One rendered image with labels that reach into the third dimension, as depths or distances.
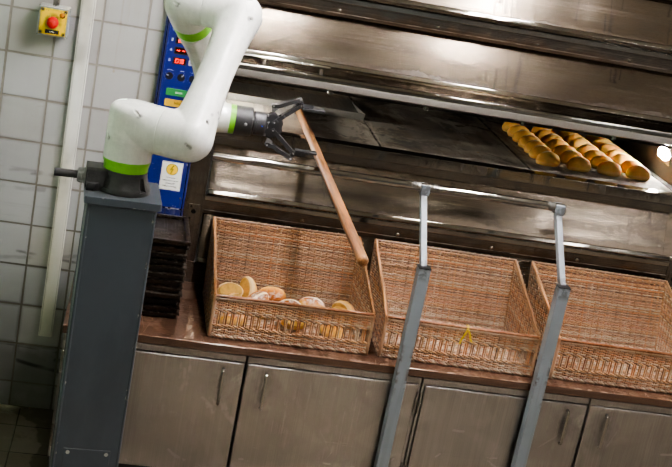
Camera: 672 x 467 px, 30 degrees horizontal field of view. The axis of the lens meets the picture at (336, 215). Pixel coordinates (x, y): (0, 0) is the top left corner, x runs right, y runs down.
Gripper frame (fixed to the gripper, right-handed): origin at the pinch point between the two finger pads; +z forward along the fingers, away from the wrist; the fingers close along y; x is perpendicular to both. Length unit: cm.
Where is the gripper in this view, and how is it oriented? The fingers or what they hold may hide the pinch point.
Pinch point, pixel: (316, 132)
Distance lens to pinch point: 394.2
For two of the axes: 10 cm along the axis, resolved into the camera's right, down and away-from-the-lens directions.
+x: 1.2, 3.0, -9.5
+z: 9.8, 1.4, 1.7
